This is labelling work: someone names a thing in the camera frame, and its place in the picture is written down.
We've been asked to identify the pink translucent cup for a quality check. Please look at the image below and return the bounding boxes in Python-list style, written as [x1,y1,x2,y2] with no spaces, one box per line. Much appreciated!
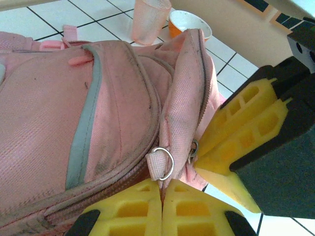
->
[131,0,172,46]

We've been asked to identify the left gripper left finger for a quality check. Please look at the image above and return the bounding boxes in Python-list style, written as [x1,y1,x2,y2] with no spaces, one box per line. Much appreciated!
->
[65,178,162,236]

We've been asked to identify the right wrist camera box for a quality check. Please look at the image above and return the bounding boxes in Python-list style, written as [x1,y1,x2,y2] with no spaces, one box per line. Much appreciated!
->
[286,16,315,72]

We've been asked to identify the white orange bowl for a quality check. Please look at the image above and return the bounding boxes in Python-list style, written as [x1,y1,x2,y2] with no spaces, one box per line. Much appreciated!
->
[168,10,213,42]

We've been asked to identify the pink backpack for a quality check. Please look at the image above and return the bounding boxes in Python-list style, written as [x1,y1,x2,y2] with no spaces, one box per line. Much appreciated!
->
[0,24,227,236]

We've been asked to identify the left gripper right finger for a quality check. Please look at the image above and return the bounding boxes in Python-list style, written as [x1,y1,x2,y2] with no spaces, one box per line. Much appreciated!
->
[162,178,256,236]

